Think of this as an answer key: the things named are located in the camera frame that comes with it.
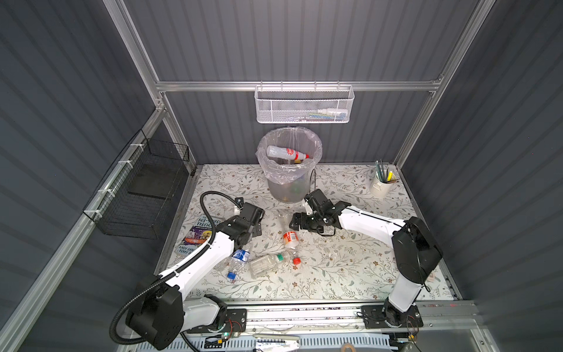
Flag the black wire wall basket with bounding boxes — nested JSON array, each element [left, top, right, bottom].
[[83, 131, 191, 240]]

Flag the clear plastic bin liner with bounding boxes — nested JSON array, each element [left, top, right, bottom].
[[255, 127, 323, 185]]

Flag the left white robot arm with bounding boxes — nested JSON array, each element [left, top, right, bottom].
[[110, 202, 265, 351]]

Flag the water bottle blue label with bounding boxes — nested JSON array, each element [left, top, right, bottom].
[[227, 249, 250, 282]]

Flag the white pen holder cup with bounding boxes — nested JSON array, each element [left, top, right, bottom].
[[369, 172, 397, 199]]

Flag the treehouse children's book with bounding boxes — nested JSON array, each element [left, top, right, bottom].
[[174, 215, 212, 256]]

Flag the grey mesh waste bin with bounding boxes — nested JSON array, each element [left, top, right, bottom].
[[262, 158, 317, 203]]

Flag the white glue bottle in basket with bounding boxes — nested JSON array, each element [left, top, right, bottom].
[[318, 108, 349, 120]]

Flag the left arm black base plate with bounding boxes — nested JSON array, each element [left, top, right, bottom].
[[186, 309, 248, 334]]

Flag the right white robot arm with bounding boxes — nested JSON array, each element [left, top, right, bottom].
[[289, 189, 443, 315]]

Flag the clear bottle red label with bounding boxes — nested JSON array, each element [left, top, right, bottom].
[[277, 211, 302, 266]]

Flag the black corrugated cable hose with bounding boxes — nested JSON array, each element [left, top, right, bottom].
[[108, 191, 243, 345]]

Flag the white wire wall basket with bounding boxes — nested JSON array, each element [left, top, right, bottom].
[[254, 84, 355, 125]]

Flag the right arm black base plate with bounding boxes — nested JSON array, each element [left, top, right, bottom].
[[357, 303, 424, 329]]

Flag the square clear bottle green cap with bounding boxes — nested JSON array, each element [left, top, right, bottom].
[[249, 252, 285, 278]]

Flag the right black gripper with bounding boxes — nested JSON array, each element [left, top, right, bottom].
[[288, 211, 323, 232]]

